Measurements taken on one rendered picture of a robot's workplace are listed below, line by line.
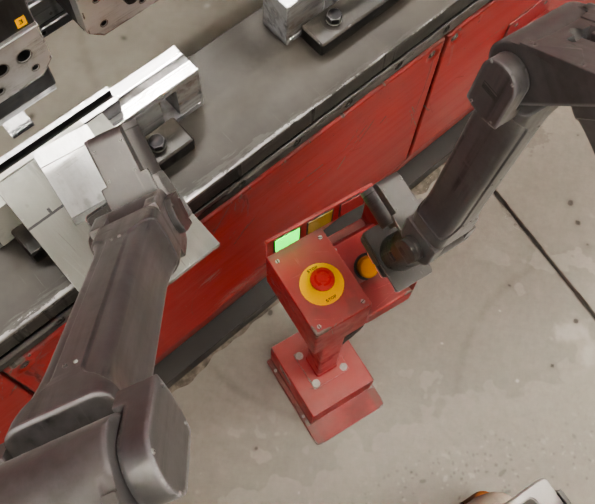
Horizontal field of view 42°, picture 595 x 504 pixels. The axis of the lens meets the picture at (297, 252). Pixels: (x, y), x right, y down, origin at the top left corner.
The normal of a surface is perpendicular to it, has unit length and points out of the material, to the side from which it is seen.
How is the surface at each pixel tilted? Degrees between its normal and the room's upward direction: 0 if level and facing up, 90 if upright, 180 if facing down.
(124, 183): 34
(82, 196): 0
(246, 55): 0
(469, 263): 0
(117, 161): 30
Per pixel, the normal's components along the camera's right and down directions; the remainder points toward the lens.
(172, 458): 0.91, -0.41
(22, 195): 0.03, -0.37
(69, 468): -0.30, -0.51
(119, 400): -0.41, -0.84
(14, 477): -0.36, -0.66
